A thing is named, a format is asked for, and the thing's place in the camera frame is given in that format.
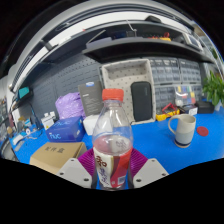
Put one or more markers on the teal flat panel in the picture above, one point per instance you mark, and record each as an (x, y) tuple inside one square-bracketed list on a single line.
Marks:
[(24, 92)]

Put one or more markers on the purple plastic bag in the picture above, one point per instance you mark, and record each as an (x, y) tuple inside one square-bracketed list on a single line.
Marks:
[(69, 106)]

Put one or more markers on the grey and white ceramic mug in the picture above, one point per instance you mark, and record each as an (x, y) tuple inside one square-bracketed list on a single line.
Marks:
[(185, 130)]

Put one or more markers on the clear box with colourful parts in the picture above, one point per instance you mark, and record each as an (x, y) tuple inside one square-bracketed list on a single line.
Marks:
[(186, 95)]

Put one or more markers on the clear red-capped drink bottle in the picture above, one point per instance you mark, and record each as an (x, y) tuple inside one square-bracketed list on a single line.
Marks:
[(112, 146)]

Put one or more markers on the dark shelf unit with equipment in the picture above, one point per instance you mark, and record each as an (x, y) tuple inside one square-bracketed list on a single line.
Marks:
[(140, 48)]

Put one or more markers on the flat black box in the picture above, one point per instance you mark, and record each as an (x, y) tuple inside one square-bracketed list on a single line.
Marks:
[(204, 107)]

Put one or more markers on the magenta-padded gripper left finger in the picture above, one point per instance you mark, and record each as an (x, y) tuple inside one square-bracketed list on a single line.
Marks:
[(74, 171)]

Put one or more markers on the beige perforated tray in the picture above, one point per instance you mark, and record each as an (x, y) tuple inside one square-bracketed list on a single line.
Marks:
[(116, 71)]

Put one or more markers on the blue cardboard box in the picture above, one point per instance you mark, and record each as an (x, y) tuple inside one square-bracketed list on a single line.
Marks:
[(65, 130)]

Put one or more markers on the small black labelled box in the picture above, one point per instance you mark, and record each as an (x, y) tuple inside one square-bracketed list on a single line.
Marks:
[(188, 110)]

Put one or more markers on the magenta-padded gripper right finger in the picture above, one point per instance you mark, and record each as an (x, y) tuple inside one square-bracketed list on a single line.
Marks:
[(150, 171)]

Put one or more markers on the brown cardboard box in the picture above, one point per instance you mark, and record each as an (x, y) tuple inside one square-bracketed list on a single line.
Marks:
[(55, 155)]

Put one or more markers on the green potted plant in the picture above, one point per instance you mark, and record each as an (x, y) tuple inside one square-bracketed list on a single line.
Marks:
[(214, 88)]

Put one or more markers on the yellow multimeter with red leads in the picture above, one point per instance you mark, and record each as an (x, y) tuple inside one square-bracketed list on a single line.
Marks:
[(166, 113)]

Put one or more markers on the small white labelled box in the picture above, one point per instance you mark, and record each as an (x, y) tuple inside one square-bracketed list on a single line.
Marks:
[(48, 121)]

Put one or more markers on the dark grey upright box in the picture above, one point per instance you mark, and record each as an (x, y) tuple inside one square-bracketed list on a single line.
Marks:
[(90, 99)]

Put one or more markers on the black zip case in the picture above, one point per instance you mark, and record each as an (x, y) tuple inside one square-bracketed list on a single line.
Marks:
[(141, 101)]

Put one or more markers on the grey small-parts drawer cabinet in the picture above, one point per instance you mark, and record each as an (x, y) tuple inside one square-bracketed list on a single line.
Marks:
[(190, 70), (199, 91), (164, 96), (164, 70)]

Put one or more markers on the white cardboard box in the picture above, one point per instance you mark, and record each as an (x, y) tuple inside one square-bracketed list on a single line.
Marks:
[(89, 124)]

